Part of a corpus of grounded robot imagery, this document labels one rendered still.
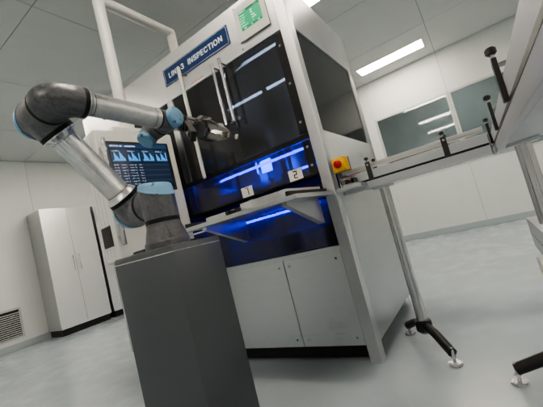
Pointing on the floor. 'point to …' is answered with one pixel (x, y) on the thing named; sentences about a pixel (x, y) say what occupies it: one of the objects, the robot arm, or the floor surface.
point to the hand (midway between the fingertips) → (225, 134)
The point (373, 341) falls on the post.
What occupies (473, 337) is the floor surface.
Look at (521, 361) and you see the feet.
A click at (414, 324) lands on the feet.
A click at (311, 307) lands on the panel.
